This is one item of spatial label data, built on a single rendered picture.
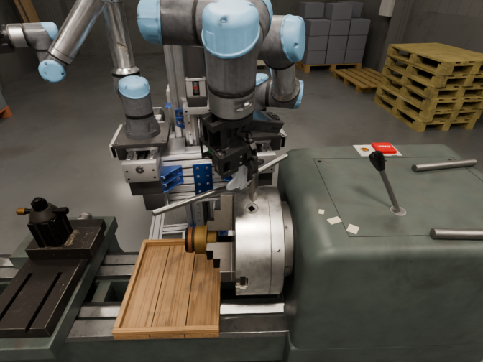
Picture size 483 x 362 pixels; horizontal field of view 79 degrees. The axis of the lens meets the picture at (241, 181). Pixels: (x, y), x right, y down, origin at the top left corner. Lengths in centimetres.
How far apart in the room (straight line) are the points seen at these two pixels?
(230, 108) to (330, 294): 50
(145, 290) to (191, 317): 19
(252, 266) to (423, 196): 48
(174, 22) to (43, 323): 82
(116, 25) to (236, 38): 101
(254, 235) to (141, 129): 76
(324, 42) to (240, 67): 692
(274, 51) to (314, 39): 636
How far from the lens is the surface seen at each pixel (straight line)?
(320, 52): 735
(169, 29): 55
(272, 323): 99
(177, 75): 143
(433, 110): 473
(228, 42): 41
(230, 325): 98
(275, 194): 81
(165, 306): 102
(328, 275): 70
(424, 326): 99
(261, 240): 74
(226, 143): 51
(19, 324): 104
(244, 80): 44
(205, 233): 86
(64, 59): 126
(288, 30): 87
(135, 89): 128
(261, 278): 79
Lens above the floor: 172
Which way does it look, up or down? 34 degrees down
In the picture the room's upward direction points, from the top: straight up
